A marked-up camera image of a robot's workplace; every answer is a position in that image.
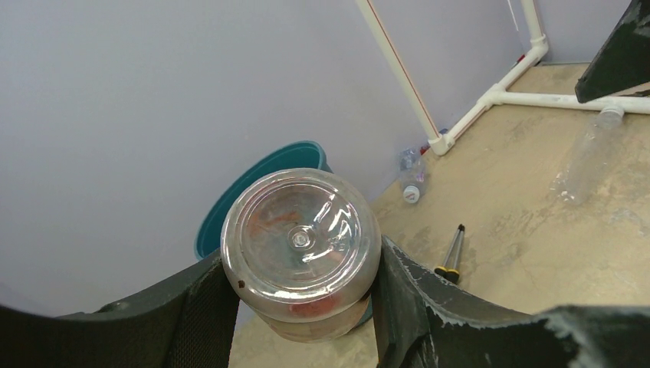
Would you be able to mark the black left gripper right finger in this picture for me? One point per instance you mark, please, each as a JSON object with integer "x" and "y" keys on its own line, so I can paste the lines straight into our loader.
{"x": 422, "y": 320}

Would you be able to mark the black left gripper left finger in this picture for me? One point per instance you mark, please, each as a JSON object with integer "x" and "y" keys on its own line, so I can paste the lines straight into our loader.
{"x": 186, "y": 320}

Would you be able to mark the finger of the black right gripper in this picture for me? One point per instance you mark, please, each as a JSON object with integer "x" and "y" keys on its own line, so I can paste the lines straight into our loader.
{"x": 623, "y": 61}

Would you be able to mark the red-cap clear bottle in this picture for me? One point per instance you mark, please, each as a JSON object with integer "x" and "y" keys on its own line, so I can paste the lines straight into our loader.
{"x": 302, "y": 249}

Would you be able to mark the teal plastic bin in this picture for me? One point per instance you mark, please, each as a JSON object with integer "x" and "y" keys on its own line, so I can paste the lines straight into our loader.
{"x": 264, "y": 183}

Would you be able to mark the yellow black handled screwdriver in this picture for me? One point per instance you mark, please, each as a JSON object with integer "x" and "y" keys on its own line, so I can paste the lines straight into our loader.
{"x": 448, "y": 269}

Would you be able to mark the white PVC pipe frame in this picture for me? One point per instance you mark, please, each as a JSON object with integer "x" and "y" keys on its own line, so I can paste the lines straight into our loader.
{"x": 449, "y": 60}

